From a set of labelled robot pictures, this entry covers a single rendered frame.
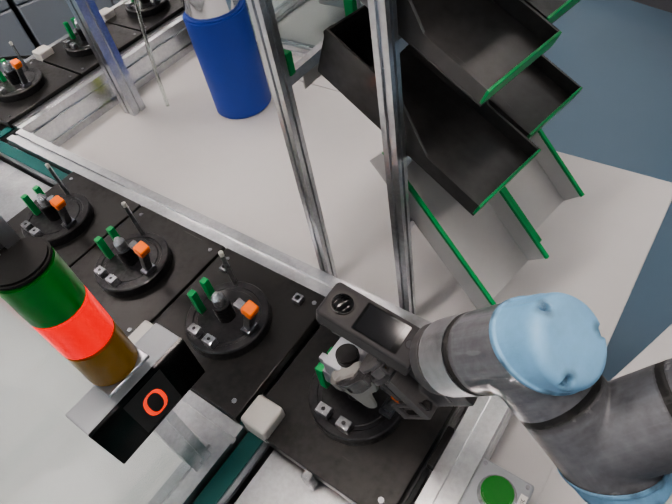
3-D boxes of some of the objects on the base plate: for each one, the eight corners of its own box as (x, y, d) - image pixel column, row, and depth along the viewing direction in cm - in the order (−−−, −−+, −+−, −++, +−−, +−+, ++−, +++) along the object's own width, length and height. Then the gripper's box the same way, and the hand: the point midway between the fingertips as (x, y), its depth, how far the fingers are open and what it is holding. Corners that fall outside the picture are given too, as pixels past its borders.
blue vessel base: (282, 94, 150) (257, -3, 130) (246, 125, 143) (214, 28, 123) (242, 82, 158) (212, -12, 137) (205, 111, 150) (168, 17, 130)
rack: (502, 204, 112) (572, -392, 51) (413, 337, 94) (363, -323, 34) (413, 174, 121) (385, -355, 61) (318, 290, 104) (149, -288, 44)
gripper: (454, 442, 50) (354, 433, 69) (508, 345, 56) (402, 361, 74) (390, 381, 49) (305, 389, 68) (451, 288, 55) (357, 319, 73)
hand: (345, 359), depth 69 cm, fingers closed on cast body, 4 cm apart
